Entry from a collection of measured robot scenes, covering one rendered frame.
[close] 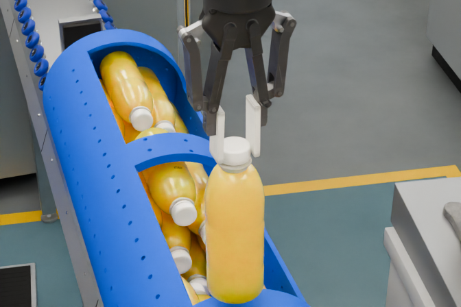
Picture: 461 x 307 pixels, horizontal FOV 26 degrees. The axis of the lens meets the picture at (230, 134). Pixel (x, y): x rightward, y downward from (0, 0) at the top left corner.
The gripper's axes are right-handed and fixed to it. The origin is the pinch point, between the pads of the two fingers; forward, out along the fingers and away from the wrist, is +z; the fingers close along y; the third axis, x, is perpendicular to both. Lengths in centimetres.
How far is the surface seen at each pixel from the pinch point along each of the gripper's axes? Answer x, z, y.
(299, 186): -177, 148, -93
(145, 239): -18.4, 28.4, 6.5
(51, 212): -186, 146, -4
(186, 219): -27.5, 33.6, -2.6
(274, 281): -19.5, 43.3, -14.6
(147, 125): -57, 34, -5
